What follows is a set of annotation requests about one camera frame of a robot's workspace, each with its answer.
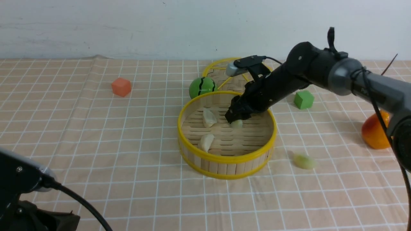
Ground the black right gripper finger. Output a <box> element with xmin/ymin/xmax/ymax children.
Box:
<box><xmin>238</xmin><ymin>112</ymin><xmax>253</xmax><ymax>120</ymax></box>
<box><xmin>225</xmin><ymin>108</ymin><xmax>240</xmax><ymax>124</ymax></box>

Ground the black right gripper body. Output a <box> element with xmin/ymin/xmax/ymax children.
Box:
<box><xmin>230</xmin><ymin>63</ymin><xmax>310</xmax><ymax>116</ymax></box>

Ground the pale green dumpling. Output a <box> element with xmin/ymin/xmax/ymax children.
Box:
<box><xmin>293</xmin><ymin>153</ymin><xmax>317</xmax><ymax>170</ymax></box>
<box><xmin>230</xmin><ymin>119</ymin><xmax>243</xmax><ymax>129</ymax></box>

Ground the white dumpling back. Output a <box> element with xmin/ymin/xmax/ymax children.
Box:
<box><xmin>202</xmin><ymin>108</ymin><xmax>217</xmax><ymax>128</ymax></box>

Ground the white dumpling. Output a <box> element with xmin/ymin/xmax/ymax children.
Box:
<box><xmin>202</xmin><ymin>108</ymin><xmax>217</xmax><ymax>128</ymax></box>
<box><xmin>197</xmin><ymin>133</ymin><xmax>214</xmax><ymax>153</ymax></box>

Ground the white dumpling front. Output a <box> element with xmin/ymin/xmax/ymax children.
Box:
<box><xmin>197</xmin><ymin>133</ymin><xmax>214</xmax><ymax>153</ymax></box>

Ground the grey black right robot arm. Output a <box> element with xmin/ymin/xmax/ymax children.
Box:
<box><xmin>225</xmin><ymin>27</ymin><xmax>411</xmax><ymax>171</ymax></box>

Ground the bamboo steamer tray yellow rim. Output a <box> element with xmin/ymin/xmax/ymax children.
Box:
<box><xmin>177</xmin><ymin>91</ymin><xmax>277</xmax><ymax>180</ymax></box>

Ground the bamboo steamer lid yellow rim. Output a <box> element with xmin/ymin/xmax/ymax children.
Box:
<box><xmin>201</xmin><ymin>57</ymin><xmax>253</xmax><ymax>93</ymax></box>

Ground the green cube block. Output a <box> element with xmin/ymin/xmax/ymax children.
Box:
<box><xmin>293</xmin><ymin>90</ymin><xmax>315</xmax><ymax>110</ymax></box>

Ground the green toy watermelon ball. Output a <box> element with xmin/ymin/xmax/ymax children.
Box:
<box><xmin>189</xmin><ymin>77</ymin><xmax>217</xmax><ymax>99</ymax></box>

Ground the orange cube block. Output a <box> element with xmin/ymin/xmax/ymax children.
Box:
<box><xmin>111</xmin><ymin>77</ymin><xmax>132</xmax><ymax>98</ymax></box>

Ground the orange yellow toy pear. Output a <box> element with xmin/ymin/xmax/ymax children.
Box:
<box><xmin>361</xmin><ymin>114</ymin><xmax>390</xmax><ymax>150</ymax></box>

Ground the checkered beige tablecloth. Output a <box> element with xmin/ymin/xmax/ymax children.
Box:
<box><xmin>0</xmin><ymin>57</ymin><xmax>408</xmax><ymax>231</ymax></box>

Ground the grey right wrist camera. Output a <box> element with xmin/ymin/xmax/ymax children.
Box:
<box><xmin>225</xmin><ymin>55</ymin><xmax>272</xmax><ymax>81</ymax></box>

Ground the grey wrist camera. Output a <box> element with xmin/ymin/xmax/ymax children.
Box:
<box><xmin>225</xmin><ymin>55</ymin><xmax>272</xmax><ymax>81</ymax></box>
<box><xmin>33</xmin><ymin>161</ymin><xmax>58</xmax><ymax>193</ymax></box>

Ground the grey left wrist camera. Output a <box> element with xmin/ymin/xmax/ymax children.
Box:
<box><xmin>33</xmin><ymin>161</ymin><xmax>58</xmax><ymax>193</ymax></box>

